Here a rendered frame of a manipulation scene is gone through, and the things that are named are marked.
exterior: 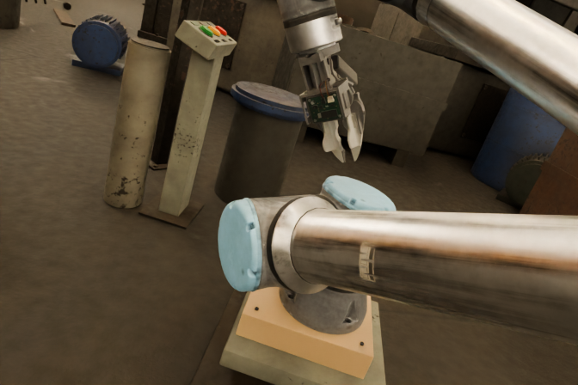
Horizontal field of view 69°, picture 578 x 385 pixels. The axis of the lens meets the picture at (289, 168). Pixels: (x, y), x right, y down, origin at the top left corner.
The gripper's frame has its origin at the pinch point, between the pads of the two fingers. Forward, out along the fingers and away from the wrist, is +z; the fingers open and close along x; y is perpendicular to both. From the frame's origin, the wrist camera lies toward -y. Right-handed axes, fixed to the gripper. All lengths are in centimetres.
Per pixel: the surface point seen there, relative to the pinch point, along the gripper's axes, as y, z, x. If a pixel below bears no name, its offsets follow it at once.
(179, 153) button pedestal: -27, 2, -63
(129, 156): -19, -2, -75
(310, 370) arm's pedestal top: 18.7, 35.4, -11.3
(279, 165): -57, 21, -47
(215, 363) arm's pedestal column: 20, 34, -32
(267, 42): -215, -18, -115
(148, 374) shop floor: 29, 29, -41
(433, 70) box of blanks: -201, 25, -5
